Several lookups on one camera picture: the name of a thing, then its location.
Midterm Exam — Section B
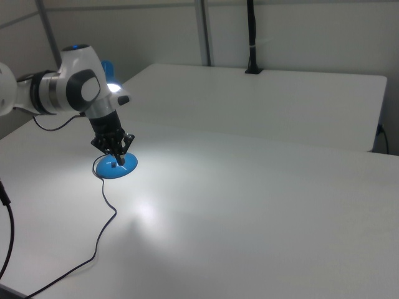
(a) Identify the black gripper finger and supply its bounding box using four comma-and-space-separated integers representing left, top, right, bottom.
90, 136, 121, 164
118, 133, 137, 166

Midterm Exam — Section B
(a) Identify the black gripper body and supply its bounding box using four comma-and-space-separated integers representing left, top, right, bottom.
88, 109, 128, 151

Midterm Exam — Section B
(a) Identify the blue gooseneck desk lamp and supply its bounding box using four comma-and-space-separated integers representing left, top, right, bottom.
94, 59, 139, 181

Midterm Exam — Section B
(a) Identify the black pole with white band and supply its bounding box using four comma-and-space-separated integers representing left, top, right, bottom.
244, 0, 264, 76

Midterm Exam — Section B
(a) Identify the black lamp power cable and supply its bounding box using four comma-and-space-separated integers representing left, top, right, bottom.
26, 158, 118, 299

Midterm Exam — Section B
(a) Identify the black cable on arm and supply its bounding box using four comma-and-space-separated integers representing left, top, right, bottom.
32, 112, 87, 132

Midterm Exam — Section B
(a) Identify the grey slanted partition post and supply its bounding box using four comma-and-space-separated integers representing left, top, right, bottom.
34, 0, 62, 70

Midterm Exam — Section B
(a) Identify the thick black stand cable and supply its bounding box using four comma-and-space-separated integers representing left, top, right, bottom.
0, 178, 16, 281

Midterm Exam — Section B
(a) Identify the grey partition frame post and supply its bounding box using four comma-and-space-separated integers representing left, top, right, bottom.
194, 0, 216, 67

